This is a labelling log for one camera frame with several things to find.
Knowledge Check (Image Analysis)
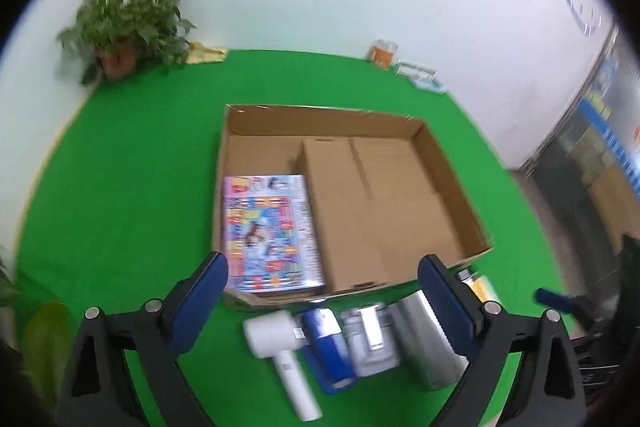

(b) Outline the grey folding phone stand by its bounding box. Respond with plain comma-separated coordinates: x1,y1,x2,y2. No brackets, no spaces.
340,304,402,378

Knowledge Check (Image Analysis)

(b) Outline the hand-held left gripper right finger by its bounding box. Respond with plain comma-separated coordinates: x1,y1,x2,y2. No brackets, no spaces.
417,254,588,427

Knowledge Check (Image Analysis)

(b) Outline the orange jar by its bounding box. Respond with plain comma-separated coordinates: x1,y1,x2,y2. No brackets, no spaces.
369,39,399,68

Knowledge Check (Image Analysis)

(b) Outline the green table cloth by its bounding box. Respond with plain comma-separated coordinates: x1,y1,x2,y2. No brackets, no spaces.
15,49,566,427

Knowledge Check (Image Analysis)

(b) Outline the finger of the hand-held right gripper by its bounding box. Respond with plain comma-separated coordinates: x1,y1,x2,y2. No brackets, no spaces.
534,288,583,314

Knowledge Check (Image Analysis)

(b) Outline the yellow can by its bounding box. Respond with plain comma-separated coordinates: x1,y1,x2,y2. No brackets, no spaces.
457,269,501,308

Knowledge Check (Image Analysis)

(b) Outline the teal small tray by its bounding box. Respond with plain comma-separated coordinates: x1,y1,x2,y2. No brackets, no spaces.
412,77,448,96

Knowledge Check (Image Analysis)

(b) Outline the leafy side plant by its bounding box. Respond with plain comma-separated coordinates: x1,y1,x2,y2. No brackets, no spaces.
0,247,77,408

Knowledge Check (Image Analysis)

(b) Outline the white hair dryer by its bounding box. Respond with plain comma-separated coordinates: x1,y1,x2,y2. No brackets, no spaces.
242,309,323,423

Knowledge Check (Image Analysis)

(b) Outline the glass door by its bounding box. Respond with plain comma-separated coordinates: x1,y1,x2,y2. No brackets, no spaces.
520,24,640,268

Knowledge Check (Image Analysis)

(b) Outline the cardboard box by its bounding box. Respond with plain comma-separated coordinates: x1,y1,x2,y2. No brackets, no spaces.
212,103,496,312

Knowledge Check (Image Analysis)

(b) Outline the clear plastic tray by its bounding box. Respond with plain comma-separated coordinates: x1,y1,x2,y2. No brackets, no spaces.
395,59,437,80

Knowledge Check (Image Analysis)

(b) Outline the colourful printed book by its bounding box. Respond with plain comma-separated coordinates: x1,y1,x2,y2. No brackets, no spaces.
222,175,326,294

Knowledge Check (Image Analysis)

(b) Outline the potted green plant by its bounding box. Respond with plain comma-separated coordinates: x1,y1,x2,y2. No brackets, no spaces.
56,0,197,86

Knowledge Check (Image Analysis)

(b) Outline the blue stapler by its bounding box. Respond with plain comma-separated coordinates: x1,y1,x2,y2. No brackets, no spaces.
300,307,359,396

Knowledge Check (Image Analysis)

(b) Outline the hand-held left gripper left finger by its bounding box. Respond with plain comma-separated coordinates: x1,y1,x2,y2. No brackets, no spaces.
55,251,230,427

